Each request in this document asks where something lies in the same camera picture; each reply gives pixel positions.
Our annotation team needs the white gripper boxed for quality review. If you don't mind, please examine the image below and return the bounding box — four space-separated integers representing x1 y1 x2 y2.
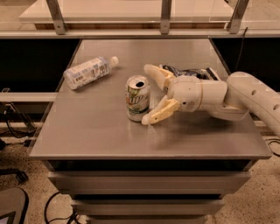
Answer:
142 64 228 125

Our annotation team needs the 7up soda can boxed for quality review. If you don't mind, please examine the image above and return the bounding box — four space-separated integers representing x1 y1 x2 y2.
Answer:
125 75 151 122

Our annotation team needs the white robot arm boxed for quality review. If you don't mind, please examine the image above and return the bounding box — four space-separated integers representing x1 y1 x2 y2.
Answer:
142 64 280 136

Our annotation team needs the blue chip bag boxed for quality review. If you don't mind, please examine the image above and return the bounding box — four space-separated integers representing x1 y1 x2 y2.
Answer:
159 65 219 81

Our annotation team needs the clear plastic water bottle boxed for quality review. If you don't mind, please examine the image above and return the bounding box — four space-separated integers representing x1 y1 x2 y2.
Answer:
63 56 119 90

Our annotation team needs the black chair base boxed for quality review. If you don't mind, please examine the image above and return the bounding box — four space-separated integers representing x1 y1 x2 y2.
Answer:
0 168 29 184

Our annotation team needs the metal railing frame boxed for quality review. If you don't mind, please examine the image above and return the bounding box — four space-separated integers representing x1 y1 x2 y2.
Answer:
0 0 280 39

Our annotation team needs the black cable right floor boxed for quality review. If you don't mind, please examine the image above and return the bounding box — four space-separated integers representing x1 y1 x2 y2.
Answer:
264 137 280 158

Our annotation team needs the dark cables left side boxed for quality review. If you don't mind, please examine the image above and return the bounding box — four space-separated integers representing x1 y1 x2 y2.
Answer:
0 101 38 147

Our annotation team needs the black floor cable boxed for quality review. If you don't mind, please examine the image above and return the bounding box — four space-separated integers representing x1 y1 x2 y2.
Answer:
43 191 80 224

